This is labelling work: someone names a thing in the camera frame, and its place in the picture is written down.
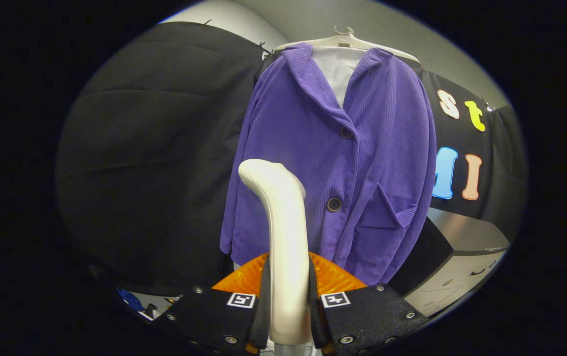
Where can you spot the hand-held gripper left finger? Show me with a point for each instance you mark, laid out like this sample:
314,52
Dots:
262,321

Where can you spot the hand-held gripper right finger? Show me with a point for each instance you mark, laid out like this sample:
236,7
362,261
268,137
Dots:
317,321

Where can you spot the white garment steamer head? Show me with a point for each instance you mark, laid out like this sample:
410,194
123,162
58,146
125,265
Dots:
286,232

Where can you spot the white shirt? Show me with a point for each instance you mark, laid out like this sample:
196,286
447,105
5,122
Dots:
338,71

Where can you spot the white plastic clothes hanger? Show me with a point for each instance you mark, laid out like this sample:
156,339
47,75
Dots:
348,42

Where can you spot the blue item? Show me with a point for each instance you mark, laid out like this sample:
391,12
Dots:
130,299

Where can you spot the grey cabinet with dark top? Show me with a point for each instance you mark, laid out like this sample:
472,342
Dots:
461,232

